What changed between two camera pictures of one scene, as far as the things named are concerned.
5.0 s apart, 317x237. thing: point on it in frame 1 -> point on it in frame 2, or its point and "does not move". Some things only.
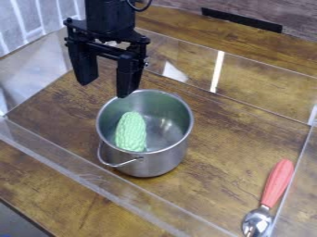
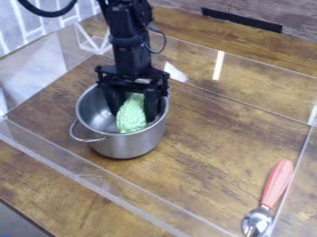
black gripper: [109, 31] -> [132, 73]
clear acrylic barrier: [171, 163] does not move
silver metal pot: [168, 116] -> [96, 127]
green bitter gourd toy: [132, 132] -> [132, 115]
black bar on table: [243, 20] does not move
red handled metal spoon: [258, 221] does not move
